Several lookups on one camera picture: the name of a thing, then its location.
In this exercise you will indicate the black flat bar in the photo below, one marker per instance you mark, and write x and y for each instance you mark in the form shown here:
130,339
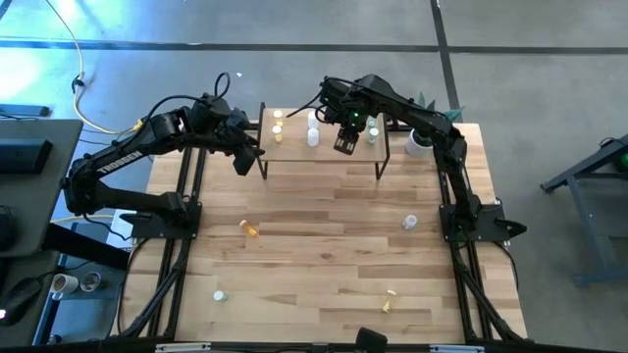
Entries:
24,110

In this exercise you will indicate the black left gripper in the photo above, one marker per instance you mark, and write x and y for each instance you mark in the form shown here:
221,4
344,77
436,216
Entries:
221,122

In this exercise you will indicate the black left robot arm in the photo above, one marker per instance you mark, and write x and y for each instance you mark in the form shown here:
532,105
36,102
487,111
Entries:
118,162

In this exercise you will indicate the black computer mouse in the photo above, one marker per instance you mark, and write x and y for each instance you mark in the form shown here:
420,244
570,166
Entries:
22,299

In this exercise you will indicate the orange pill bottle white cap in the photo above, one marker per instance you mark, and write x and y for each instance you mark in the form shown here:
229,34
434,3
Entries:
249,229

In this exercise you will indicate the green snake plant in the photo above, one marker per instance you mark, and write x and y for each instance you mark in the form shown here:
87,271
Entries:
454,114

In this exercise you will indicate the clear glass cup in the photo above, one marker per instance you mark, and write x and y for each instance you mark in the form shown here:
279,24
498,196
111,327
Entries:
90,282

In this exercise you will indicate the white opaque plastic bottle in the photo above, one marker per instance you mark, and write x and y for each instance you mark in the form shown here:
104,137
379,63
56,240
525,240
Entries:
312,120
313,137

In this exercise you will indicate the black rounded object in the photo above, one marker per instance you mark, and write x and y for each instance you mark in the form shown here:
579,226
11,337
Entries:
370,339

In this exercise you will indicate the wooden shelf black metal frame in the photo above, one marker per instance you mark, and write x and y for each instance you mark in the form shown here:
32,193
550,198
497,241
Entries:
294,147

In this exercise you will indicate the grey metal desk frame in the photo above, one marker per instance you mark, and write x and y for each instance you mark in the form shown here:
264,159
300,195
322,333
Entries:
584,220

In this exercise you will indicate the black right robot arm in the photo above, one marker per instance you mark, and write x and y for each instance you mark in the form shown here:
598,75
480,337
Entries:
441,132

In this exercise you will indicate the black rectangular box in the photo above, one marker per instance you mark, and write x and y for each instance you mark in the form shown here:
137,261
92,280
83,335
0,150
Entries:
24,156

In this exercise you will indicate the white round plant pot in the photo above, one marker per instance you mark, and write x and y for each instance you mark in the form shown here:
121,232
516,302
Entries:
418,144

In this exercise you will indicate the silver metal bracket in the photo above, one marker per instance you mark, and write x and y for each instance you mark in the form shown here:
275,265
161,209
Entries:
456,348
182,347

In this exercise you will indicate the white paper sheet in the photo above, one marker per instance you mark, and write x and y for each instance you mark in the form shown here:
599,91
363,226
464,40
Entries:
115,235

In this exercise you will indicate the white paper cup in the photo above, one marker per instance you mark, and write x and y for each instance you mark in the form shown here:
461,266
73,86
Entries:
64,284

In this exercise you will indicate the clear pill bottle white cap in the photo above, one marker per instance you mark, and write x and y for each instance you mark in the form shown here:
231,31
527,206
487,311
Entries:
409,222

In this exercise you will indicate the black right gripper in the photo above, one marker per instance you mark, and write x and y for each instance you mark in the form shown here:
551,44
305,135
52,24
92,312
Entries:
343,103

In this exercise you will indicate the black side desk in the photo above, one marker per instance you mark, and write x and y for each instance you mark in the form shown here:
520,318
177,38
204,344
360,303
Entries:
39,206

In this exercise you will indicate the black aluminium rig frame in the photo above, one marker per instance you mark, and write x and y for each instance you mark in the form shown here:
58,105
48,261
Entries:
275,348

